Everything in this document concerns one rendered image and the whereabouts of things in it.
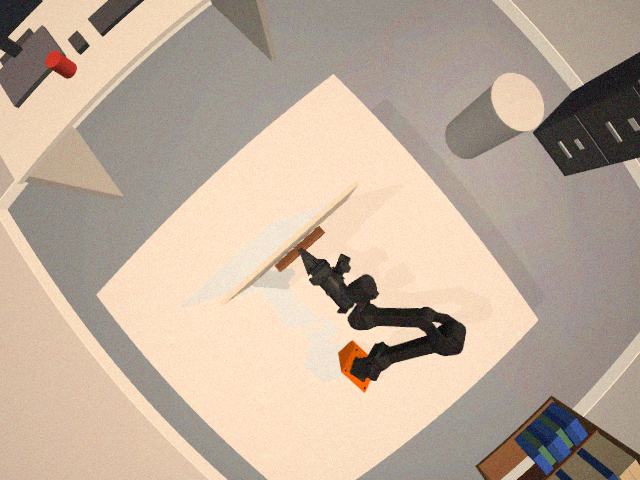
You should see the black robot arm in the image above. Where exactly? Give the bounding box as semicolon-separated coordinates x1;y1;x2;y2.
331;253;466;382

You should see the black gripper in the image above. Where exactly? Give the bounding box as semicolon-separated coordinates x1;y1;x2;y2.
299;248;346;297

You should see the brown wooden picture frame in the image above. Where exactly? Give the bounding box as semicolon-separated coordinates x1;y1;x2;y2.
274;226;325;272

